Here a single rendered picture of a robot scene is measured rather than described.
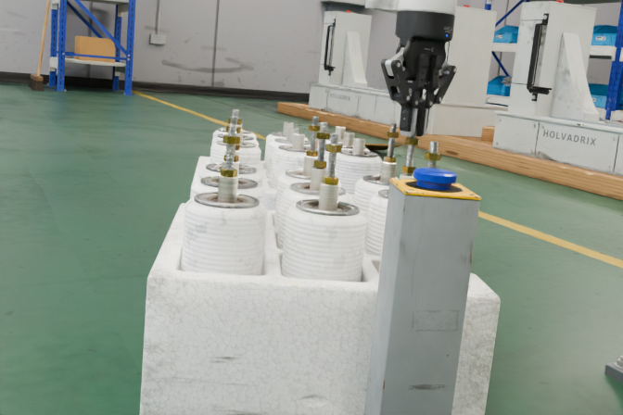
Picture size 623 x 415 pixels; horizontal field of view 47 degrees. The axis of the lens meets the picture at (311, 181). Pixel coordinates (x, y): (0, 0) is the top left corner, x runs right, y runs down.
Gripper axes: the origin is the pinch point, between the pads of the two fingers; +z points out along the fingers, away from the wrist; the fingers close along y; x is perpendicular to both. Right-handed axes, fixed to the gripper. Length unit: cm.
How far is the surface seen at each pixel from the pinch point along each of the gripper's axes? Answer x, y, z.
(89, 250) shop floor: 72, -11, 35
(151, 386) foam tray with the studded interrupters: 2.7, -36.1, 29.6
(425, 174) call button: -20.9, -23.0, 2.5
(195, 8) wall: 545, 316, -46
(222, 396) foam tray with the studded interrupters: -2.0, -30.0, 30.4
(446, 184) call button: -22.1, -21.3, 3.3
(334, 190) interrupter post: -3.3, -17.0, 7.7
